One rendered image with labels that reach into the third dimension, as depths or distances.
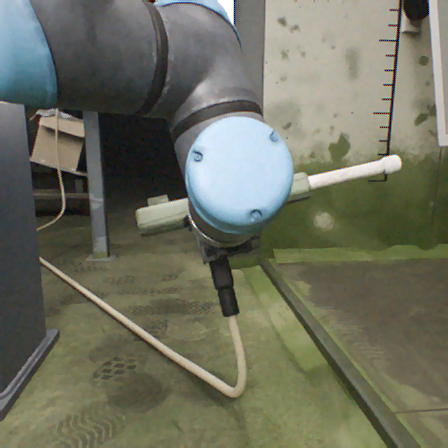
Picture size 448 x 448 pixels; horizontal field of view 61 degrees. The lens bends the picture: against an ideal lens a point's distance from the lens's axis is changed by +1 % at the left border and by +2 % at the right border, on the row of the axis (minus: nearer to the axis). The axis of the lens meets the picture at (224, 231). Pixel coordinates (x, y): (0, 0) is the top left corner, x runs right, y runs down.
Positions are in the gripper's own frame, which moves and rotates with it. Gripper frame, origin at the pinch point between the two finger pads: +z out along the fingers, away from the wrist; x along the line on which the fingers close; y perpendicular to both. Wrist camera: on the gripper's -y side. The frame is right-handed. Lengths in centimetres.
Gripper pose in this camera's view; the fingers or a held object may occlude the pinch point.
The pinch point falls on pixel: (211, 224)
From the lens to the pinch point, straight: 66.5
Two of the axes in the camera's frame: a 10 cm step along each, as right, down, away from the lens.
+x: 9.6, -2.3, 1.3
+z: -0.9, 1.6, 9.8
